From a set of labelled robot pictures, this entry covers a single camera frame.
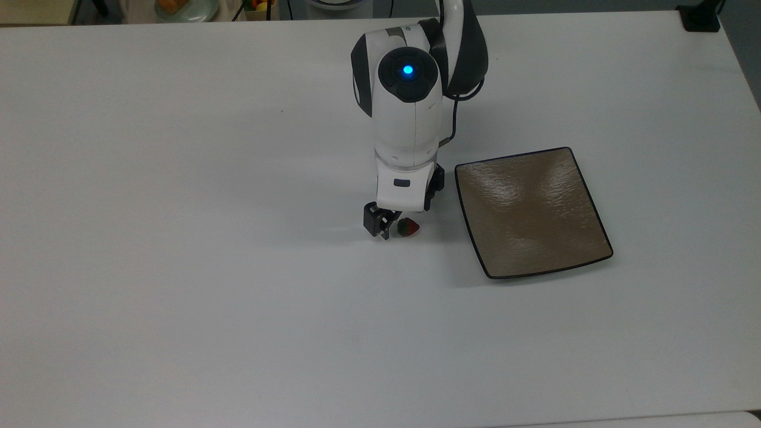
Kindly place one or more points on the green bowl with fruit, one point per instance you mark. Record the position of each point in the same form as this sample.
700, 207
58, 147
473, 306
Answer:
202, 10

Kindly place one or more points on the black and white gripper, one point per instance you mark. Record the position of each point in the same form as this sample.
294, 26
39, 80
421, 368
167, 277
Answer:
407, 189

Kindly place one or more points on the square brown ceramic plate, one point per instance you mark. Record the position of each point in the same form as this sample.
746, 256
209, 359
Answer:
529, 214

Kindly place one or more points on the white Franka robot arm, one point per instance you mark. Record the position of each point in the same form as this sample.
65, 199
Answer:
404, 125

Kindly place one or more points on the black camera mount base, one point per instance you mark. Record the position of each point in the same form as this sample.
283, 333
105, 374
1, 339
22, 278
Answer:
698, 18

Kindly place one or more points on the box of colourful fruit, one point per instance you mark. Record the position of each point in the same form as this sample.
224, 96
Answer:
258, 7

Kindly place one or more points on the orange food piece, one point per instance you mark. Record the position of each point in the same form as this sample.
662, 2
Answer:
172, 5

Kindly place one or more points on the beige cabinet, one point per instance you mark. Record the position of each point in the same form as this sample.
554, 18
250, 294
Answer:
35, 10

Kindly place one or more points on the red strawberry with green top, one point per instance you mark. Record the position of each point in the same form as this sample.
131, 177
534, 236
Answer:
410, 228

